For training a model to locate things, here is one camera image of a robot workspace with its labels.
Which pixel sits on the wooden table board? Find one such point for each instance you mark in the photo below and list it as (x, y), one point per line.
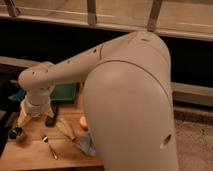
(34, 154)

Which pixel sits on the green plastic tray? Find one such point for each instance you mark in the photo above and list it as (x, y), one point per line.
(64, 93)

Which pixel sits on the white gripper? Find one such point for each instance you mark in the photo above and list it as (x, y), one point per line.
(36, 102)

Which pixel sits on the black remote control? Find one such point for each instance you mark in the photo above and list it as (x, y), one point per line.
(50, 121)

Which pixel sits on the small metal cup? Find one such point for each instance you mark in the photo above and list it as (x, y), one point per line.
(17, 134)

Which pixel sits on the blue object at left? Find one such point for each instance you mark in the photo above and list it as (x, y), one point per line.
(18, 96)

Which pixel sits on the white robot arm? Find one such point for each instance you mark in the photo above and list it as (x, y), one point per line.
(127, 100)

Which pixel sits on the blue cloth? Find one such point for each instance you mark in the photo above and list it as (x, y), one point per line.
(86, 145)

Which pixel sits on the silver metal fork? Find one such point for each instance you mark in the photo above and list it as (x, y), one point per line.
(45, 139)

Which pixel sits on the yellow apple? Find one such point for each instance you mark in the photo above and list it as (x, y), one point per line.
(83, 123)

